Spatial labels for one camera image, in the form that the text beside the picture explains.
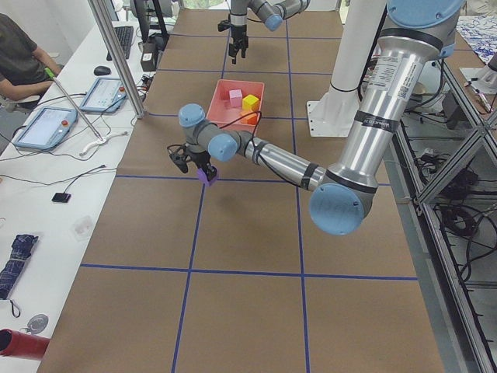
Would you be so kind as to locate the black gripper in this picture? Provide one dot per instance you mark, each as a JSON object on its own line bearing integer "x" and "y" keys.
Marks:
{"x": 200, "y": 159}
{"x": 238, "y": 33}

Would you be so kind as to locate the purple foam block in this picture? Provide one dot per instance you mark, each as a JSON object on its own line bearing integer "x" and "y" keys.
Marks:
{"x": 207, "y": 178}

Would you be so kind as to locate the pink foam block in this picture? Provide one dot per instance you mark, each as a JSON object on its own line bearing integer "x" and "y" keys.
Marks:
{"x": 235, "y": 98}

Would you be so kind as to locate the yellow foam block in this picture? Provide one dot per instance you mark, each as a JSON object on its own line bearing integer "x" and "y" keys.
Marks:
{"x": 250, "y": 103}

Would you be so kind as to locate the orange foam block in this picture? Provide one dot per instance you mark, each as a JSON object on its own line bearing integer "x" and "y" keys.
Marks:
{"x": 249, "y": 117}

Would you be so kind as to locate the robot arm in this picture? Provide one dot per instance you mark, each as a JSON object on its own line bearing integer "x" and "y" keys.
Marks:
{"x": 270, "y": 15}
{"x": 383, "y": 50}

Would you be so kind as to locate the pink plastic bin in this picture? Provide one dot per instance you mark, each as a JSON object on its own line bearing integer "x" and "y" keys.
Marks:
{"x": 220, "y": 111}

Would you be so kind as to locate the blue teach pendant far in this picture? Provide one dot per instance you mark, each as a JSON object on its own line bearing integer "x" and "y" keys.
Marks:
{"x": 106, "y": 95}

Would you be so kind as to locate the blue teach pendant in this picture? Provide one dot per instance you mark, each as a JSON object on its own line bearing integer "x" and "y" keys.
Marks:
{"x": 106, "y": 95}
{"x": 47, "y": 129}

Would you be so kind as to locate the black keyboard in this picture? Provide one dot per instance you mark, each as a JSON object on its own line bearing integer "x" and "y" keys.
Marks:
{"x": 125, "y": 36}

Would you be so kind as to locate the black computer mouse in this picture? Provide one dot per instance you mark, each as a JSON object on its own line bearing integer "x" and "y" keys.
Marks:
{"x": 101, "y": 70}

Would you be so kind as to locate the small black device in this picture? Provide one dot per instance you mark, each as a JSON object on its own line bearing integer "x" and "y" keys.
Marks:
{"x": 61, "y": 197}

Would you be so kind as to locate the blue teach pendant near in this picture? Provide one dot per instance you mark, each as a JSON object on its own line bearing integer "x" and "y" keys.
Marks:
{"x": 47, "y": 129}

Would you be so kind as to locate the grey diagonal rod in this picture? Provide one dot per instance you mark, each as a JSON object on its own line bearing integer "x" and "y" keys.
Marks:
{"x": 100, "y": 138}

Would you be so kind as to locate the folded dark blue umbrella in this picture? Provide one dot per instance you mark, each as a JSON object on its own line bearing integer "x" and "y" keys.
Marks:
{"x": 21, "y": 251}

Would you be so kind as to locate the seated person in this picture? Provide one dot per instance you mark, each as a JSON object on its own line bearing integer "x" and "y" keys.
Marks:
{"x": 23, "y": 63}

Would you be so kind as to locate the red cylinder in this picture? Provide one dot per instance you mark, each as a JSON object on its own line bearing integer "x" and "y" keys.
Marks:
{"x": 22, "y": 345}

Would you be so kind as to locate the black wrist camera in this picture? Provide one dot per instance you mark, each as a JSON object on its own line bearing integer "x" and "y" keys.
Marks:
{"x": 223, "y": 25}

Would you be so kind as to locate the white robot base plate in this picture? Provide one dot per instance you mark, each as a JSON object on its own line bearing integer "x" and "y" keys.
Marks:
{"x": 331, "y": 118}

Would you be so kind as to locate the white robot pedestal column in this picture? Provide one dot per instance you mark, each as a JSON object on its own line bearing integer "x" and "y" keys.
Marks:
{"x": 362, "y": 21}

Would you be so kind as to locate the aluminium frame post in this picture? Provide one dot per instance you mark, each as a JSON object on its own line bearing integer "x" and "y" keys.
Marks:
{"x": 106, "y": 28}

